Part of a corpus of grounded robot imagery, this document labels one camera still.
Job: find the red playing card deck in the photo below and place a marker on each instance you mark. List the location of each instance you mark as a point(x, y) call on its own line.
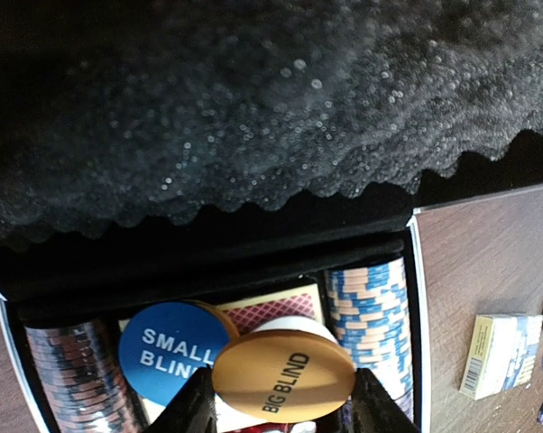
point(249, 313)

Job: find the white dealer button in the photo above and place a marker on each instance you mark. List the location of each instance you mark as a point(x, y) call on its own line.
point(230, 420)

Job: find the orange big blind button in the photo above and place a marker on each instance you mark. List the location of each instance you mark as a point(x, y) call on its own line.
point(284, 376)

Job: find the row poker chips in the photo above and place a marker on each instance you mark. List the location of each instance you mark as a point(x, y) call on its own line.
point(369, 312)
point(81, 378)

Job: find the Texas Hold'em card box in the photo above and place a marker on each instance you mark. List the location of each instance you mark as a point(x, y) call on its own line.
point(502, 354)

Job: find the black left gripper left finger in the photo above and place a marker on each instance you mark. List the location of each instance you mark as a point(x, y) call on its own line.
point(192, 410)

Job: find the right row poker chips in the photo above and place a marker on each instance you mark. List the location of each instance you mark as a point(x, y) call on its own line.
point(369, 312)

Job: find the red translucent die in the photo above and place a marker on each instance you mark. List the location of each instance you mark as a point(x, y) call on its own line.
point(301, 427)

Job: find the aluminium poker case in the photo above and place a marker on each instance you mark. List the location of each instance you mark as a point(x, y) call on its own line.
point(167, 150)

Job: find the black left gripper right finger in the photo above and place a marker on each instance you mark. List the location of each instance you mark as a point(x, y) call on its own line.
point(373, 410)

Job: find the blue small blind button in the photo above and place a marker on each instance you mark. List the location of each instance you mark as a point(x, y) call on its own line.
point(163, 345)

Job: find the left row poker chips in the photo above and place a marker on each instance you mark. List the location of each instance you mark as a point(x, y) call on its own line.
point(81, 378)

